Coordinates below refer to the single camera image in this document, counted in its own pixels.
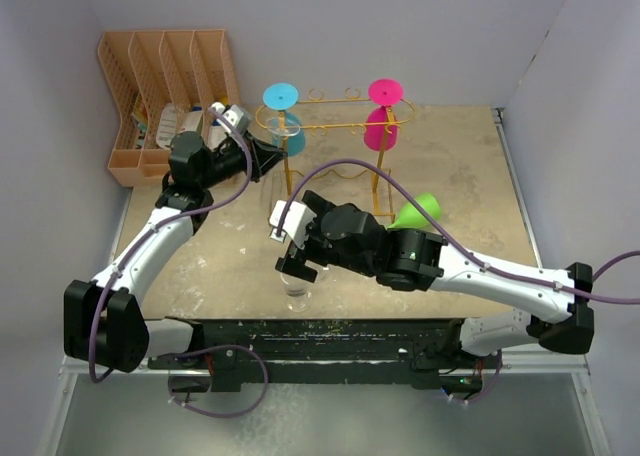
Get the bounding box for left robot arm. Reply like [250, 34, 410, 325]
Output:
[63, 132, 286, 382]

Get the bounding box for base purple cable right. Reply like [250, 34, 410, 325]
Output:
[447, 353, 506, 408]

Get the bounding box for pink plastic wine glass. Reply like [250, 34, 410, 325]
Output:
[363, 78, 404, 151]

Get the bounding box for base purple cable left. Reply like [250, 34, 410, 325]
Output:
[167, 343, 270, 417]

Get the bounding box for green white small box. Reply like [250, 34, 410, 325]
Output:
[176, 106, 204, 135]

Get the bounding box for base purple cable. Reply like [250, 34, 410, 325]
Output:
[167, 343, 270, 417]
[447, 353, 506, 408]

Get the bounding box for gold wire wine glass rack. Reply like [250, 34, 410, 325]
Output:
[255, 88, 416, 197]

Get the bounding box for clear wine glass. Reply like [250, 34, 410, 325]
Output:
[280, 273, 312, 313]
[260, 116, 304, 212]

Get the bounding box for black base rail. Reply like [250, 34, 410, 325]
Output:
[149, 319, 501, 395]

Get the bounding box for white oval label card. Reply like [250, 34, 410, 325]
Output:
[155, 103, 177, 149]

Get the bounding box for green plastic wine glass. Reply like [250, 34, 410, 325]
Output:
[387, 192, 442, 230]

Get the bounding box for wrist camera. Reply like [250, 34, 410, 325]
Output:
[207, 102, 251, 135]
[269, 200, 316, 249]

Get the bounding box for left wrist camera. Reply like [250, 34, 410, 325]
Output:
[207, 102, 251, 135]

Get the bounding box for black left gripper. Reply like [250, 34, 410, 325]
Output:
[198, 129, 286, 190]

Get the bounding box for peach plastic desk organizer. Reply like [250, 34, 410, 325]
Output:
[97, 29, 242, 188]

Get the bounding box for blue plastic wine glass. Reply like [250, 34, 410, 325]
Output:
[262, 82, 306, 158]

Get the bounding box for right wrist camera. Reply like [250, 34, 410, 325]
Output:
[269, 200, 316, 249]

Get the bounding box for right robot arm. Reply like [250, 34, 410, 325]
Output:
[269, 191, 595, 367]

